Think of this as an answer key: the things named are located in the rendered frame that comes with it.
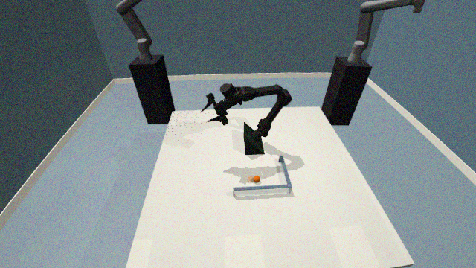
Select clear l-shaped low wall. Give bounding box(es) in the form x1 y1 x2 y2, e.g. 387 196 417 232
234 159 292 197

